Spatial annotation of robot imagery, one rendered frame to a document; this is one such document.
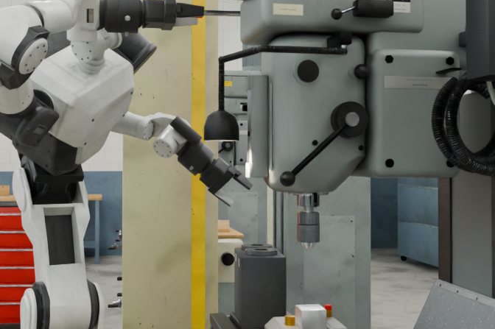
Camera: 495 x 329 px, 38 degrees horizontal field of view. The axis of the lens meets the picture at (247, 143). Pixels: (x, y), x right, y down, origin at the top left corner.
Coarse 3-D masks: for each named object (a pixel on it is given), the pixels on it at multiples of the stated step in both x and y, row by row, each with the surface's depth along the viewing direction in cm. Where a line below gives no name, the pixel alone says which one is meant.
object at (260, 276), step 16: (240, 256) 193; (256, 256) 192; (272, 256) 192; (240, 272) 192; (256, 272) 190; (272, 272) 190; (240, 288) 192; (256, 288) 190; (272, 288) 190; (240, 304) 192; (256, 304) 190; (272, 304) 190; (240, 320) 191; (256, 320) 189
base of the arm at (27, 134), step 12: (36, 96) 164; (36, 108) 155; (48, 108) 158; (24, 120) 153; (36, 120) 154; (48, 120) 159; (24, 132) 153; (36, 132) 158; (24, 144) 157; (36, 144) 162
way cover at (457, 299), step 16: (432, 288) 172; (448, 288) 166; (432, 304) 169; (448, 304) 162; (464, 304) 157; (480, 304) 151; (432, 320) 165; (448, 320) 159; (464, 320) 154; (480, 320) 148
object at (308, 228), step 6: (300, 216) 149; (312, 216) 148; (318, 216) 149; (300, 222) 149; (306, 222) 148; (312, 222) 148; (318, 222) 149; (300, 228) 149; (306, 228) 148; (312, 228) 148; (318, 228) 149; (300, 234) 149; (306, 234) 148; (312, 234) 148; (318, 234) 149; (300, 240) 149; (306, 240) 148; (312, 240) 148; (318, 240) 149
